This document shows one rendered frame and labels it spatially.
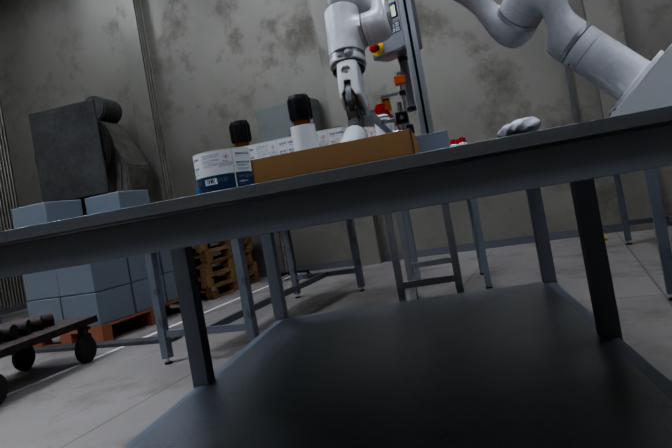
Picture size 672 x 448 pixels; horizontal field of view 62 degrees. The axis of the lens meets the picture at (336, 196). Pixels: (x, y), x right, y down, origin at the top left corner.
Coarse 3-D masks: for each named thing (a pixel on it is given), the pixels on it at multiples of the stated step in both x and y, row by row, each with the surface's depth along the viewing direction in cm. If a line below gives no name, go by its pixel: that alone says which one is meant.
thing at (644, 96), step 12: (660, 60) 134; (648, 72) 135; (660, 72) 134; (648, 84) 135; (660, 84) 134; (636, 96) 136; (648, 96) 135; (660, 96) 134; (624, 108) 138; (636, 108) 137; (648, 108) 136
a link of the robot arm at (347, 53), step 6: (342, 48) 125; (348, 48) 124; (354, 48) 125; (336, 54) 125; (342, 54) 125; (348, 54) 124; (354, 54) 124; (360, 54) 125; (330, 60) 127; (336, 60) 125; (342, 60) 125; (360, 60) 126; (330, 66) 127
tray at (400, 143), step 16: (336, 144) 87; (352, 144) 86; (368, 144) 86; (384, 144) 86; (400, 144) 85; (416, 144) 98; (256, 160) 89; (272, 160) 89; (288, 160) 88; (304, 160) 88; (320, 160) 87; (336, 160) 87; (352, 160) 86; (368, 160) 86; (256, 176) 89; (272, 176) 89; (288, 176) 88
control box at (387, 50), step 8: (392, 0) 202; (400, 16) 200; (416, 16) 206; (400, 24) 201; (416, 24) 206; (400, 32) 201; (416, 32) 205; (392, 40) 204; (400, 40) 202; (384, 48) 207; (392, 48) 204; (400, 48) 203; (376, 56) 210; (384, 56) 209; (392, 56) 210; (400, 56) 213
